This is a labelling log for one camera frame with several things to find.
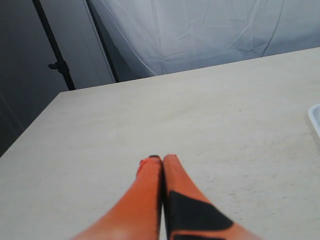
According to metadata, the white rectangular plastic tray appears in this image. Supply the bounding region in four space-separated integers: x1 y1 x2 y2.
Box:
308 104 320 138

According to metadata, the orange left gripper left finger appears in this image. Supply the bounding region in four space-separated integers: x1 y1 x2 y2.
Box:
73 155 162 240

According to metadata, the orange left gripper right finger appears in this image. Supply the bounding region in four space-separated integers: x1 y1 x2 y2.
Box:
163 154 261 240

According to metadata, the black backdrop stand pole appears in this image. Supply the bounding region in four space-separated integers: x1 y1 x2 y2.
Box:
32 0 76 91

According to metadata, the white backdrop cloth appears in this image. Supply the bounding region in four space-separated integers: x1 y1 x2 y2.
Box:
90 0 320 81

